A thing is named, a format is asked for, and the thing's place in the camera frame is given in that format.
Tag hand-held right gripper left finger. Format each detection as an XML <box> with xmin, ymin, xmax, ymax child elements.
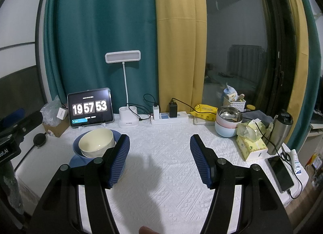
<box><xmin>26</xmin><ymin>134</ymin><xmax>130</xmax><ymax>234</ymax></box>

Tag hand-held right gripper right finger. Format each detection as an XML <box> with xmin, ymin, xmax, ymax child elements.
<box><xmin>190</xmin><ymin>134</ymin><xmax>294</xmax><ymax>234</ymax></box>

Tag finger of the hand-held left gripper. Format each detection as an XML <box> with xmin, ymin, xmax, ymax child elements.
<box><xmin>0</xmin><ymin>108</ymin><xmax>26</xmax><ymax>126</ymax></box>
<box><xmin>15</xmin><ymin>111</ymin><xmax>43</xmax><ymax>133</ymax></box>

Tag cream bowl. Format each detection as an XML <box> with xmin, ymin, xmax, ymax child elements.
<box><xmin>78</xmin><ymin>129</ymin><xmax>114</xmax><ymax>158</ymax></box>

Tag light blue plate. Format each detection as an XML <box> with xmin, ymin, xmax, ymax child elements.
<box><xmin>69</xmin><ymin>152</ymin><xmax>127</xmax><ymax>181</ymax></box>

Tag large blue bowl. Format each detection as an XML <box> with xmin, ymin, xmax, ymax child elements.
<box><xmin>73</xmin><ymin>129</ymin><xmax>123</xmax><ymax>159</ymax></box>

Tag person's right hand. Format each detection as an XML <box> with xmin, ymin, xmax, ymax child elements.
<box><xmin>139</xmin><ymin>226</ymin><xmax>162</xmax><ymax>234</ymax></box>

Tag black round puck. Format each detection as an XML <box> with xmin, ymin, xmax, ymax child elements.
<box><xmin>34</xmin><ymin>133</ymin><xmax>47</xmax><ymax>147</ymax></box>

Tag clear plastic bag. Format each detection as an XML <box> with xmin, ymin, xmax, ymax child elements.
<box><xmin>40</xmin><ymin>95</ymin><xmax>68</xmax><ymax>126</ymax></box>

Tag cardboard box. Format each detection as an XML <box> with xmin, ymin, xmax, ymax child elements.
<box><xmin>42</xmin><ymin>120</ymin><xmax>70</xmax><ymax>138</ymax></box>

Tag white flat packet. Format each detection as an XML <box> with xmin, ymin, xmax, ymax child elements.
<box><xmin>194</xmin><ymin>116</ymin><xmax>216</xmax><ymax>126</ymax></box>

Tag pink bowl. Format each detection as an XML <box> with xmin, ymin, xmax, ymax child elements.
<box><xmin>216</xmin><ymin>115</ymin><xmax>243</xmax><ymax>129</ymax></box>

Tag yellow tissue box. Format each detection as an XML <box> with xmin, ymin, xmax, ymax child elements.
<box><xmin>236</xmin><ymin>120</ymin><xmax>268</xmax><ymax>162</ymax></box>

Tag white power strip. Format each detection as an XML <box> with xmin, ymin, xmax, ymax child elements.
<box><xmin>151</xmin><ymin>113</ymin><xmax>190</xmax><ymax>125</ymax></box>

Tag tablet with clock display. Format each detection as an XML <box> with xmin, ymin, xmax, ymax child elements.
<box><xmin>67</xmin><ymin>88</ymin><xmax>114</xmax><ymax>129</ymax></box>

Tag black charger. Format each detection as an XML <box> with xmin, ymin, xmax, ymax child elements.
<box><xmin>169</xmin><ymin>101</ymin><xmax>178</xmax><ymax>118</ymax></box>

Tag white basket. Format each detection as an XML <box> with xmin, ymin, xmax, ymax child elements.
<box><xmin>223</xmin><ymin>98</ymin><xmax>246</xmax><ymax>112</ymax></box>

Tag grey cloth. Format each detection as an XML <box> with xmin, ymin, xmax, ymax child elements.
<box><xmin>242</xmin><ymin>110</ymin><xmax>274</xmax><ymax>128</ymax></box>

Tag blue and white packet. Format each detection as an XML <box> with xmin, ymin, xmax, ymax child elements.
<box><xmin>224</xmin><ymin>82</ymin><xmax>238</xmax><ymax>98</ymax></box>

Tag black smartphone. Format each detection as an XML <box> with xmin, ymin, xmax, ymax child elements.
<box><xmin>265</xmin><ymin>155</ymin><xmax>296</xmax><ymax>193</ymax></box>

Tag steel thermos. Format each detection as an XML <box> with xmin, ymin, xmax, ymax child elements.
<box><xmin>266</xmin><ymin>110</ymin><xmax>294</xmax><ymax>156</ymax></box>

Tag black scissors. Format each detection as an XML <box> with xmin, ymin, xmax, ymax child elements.
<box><xmin>280</xmin><ymin>145</ymin><xmax>291</xmax><ymax>162</ymax></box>

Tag white tube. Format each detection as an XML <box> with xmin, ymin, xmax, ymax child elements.
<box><xmin>290</xmin><ymin>149</ymin><xmax>303</xmax><ymax>175</ymax></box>

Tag white desk lamp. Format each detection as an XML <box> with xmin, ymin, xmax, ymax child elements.
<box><xmin>105</xmin><ymin>50</ymin><xmax>141</xmax><ymax>128</ymax></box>

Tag teal curtain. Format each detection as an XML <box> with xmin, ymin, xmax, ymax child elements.
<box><xmin>288</xmin><ymin>0</ymin><xmax>321</xmax><ymax>151</ymax></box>
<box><xmin>44</xmin><ymin>0</ymin><xmax>162</xmax><ymax>121</ymax></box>

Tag yellow curtain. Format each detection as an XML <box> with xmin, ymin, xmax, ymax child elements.
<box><xmin>276</xmin><ymin>0</ymin><xmax>309</xmax><ymax>123</ymax></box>
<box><xmin>154</xmin><ymin>0</ymin><xmax>209</xmax><ymax>114</ymax></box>

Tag black charger cable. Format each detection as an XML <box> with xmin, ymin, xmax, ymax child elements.
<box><xmin>171</xmin><ymin>98</ymin><xmax>196</xmax><ymax>112</ymax></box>

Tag black phone cable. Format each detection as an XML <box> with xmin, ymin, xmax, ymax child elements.
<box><xmin>261</xmin><ymin>133</ymin><xmax>303</xmax><ymax>199</ymax></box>

